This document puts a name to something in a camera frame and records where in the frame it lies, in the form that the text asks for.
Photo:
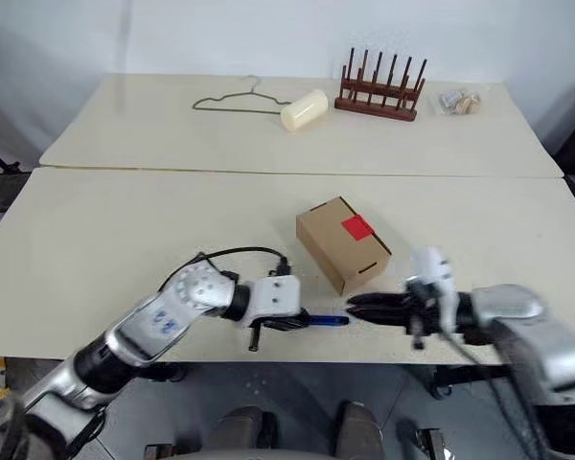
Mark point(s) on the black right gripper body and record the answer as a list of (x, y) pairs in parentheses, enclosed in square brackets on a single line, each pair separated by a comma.
[(424, 316)]

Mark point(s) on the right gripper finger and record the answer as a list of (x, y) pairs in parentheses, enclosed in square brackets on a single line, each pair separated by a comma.
[(381, 300), (383, 316)]

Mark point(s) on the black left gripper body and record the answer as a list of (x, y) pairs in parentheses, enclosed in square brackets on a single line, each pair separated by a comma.
[(273, 324)]

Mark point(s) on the blue pen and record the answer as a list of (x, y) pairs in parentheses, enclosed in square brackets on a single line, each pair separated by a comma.
[(333, 320)]

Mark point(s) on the brown cardboard box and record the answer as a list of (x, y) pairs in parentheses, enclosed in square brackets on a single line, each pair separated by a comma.
[(338, 249)]

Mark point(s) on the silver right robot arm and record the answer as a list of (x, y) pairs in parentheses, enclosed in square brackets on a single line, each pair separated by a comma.
[(546, 350)]

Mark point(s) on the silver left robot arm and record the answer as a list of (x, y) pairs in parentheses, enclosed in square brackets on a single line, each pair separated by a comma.
[(139, 326)]

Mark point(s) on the red tape piece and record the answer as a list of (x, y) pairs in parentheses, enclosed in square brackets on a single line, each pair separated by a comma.
[(357, 227)]

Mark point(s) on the black table caster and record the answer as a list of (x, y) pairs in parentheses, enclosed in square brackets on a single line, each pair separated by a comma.
[(442, 383)]

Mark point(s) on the dark rounded shape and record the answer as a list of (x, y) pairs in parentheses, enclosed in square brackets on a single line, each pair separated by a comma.
[(242, 429), (359, 429)]

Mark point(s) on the brown wooden peg rack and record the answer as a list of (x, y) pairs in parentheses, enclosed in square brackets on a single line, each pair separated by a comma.
[(378, 103)]

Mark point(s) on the cream cylinder roll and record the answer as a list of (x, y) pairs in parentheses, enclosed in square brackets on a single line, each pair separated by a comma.
[(304, 110)]

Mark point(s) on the clear bag of small items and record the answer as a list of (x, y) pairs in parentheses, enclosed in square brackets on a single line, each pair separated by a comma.
[(457, 103)]

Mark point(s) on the black tripod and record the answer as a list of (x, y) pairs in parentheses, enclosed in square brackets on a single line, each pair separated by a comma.
[(2, 160)]

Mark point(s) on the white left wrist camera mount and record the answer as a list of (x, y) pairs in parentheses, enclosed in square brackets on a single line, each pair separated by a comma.
[(280, 292)]

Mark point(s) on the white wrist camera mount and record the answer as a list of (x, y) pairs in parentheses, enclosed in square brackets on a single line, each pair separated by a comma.
[(280, 292), (433, 268)]

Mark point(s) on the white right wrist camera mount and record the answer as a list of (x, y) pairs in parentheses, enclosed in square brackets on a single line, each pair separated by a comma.
[(433, 268)]

